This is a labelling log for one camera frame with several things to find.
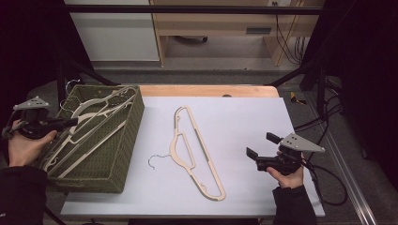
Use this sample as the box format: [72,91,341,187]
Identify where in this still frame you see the yellow and black tool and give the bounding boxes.
[289,91,308,106]

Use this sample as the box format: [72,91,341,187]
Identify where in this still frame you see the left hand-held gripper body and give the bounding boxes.
[3,96,52,141]

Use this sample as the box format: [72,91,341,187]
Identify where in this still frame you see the aluminium rail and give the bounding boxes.
[304,93,379,225]

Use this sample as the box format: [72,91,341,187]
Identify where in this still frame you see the black hanging cables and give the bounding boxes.
[271,1,306,66]

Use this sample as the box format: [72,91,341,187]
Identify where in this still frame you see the yellow hanging cable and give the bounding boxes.
[281,0,305,68]

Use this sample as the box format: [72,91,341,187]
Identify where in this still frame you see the white table mat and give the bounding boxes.
[60,96,327,218]

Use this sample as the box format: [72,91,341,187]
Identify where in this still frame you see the black metal crossbar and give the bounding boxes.
[40,4,327,15]

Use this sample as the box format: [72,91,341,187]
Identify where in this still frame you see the person's left hand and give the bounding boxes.
[8,120,59,168]

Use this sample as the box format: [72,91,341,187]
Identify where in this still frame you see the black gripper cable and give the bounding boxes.
[1,110,21,141]
[301,155,349,207]

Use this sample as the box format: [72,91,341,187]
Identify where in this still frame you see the person's right hand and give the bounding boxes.
[266,167,305,189]

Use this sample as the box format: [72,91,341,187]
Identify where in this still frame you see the bundle of black floor cables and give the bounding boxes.
[294,76,344,132]

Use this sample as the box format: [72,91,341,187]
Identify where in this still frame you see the beige plastic clothes hanger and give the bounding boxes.
[147,105,227,203]
[64,79,139,172]
[42,98,128,179]

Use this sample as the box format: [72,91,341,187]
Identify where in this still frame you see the light wooden desk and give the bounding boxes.
[149,0,325,68]

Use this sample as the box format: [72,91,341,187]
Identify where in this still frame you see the white cabinet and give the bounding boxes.
[64,0,161,62]

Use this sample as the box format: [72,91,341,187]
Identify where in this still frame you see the dark curtain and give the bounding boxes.
[0,0,69,126]
[323,0,398,191]

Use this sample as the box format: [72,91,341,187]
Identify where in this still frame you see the black metal frame strut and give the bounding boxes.
[56,54,122,111]
[266,59,327,117]

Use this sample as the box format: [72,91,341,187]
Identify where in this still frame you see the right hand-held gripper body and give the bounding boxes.
[256,132,326,176]

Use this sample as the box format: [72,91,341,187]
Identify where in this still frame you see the green woven basket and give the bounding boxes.
[37,83,145,194]

